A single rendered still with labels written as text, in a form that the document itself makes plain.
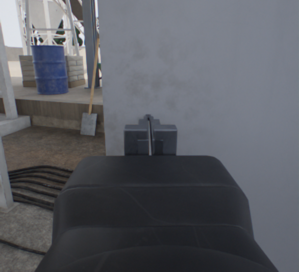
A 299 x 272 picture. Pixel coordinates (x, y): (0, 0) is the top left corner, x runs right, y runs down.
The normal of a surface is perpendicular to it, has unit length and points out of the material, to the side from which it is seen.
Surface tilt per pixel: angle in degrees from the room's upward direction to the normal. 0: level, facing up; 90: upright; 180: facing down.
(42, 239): 0
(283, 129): 90
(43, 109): 90
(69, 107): 90
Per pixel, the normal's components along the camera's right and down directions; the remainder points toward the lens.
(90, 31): -0.27, 0.28
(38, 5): 0.18, 0.70
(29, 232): 0.00, -0.96
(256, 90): 0.02, 0.29
